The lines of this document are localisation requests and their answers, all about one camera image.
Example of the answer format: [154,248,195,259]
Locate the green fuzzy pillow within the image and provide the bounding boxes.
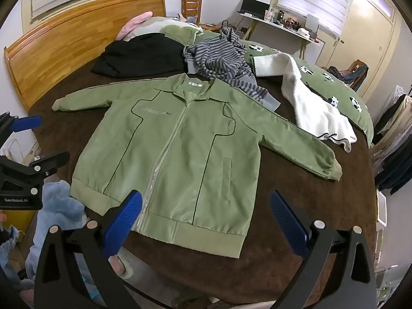
[159,19,203,44]

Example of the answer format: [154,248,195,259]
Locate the white desk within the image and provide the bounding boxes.
[238,11,322,60]

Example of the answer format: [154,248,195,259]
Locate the person's blue fleece clothing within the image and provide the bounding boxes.
[0,180,108,309]

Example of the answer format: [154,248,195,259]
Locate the white fleece jacket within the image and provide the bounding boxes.
[254,52,358,153]

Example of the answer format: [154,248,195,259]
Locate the cream wardrobe door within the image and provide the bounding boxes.
[317,0,395,74]

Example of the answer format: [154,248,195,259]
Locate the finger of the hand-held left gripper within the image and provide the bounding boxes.
[0,152,70,194]
[0,112,42,144]

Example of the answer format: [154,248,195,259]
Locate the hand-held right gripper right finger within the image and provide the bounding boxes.
[270,190,378,309]

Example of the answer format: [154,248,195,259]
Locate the green jacket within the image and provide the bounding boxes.
[52,73,342,259]

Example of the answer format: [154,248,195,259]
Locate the wooden headboard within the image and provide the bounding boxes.
[4,0,168,110]

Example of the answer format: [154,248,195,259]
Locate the grey striped sweater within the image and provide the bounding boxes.
[183,27,281,113]

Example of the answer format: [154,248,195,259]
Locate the chair with draped clothes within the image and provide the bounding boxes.
[328,59,369,91]

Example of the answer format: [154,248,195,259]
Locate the pink garment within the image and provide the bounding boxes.
[116,11,153,41]

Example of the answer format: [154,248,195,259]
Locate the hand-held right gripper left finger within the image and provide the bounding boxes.
[34,190,144,309]

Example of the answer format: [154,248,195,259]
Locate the wooden chair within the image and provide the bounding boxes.
[181,0,203,24]

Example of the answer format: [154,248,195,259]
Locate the white pillow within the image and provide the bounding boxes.
[124,16,174,41]

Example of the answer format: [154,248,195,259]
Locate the black monitor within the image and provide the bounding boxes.
[240,0,270,18]

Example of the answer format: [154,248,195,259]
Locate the white storage bin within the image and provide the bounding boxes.
[375,190,388,226]

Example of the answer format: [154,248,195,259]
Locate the person's slippered foot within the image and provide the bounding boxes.
[109,248,136,279]

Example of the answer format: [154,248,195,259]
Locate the black garment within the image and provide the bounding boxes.
[91,33,194,78]

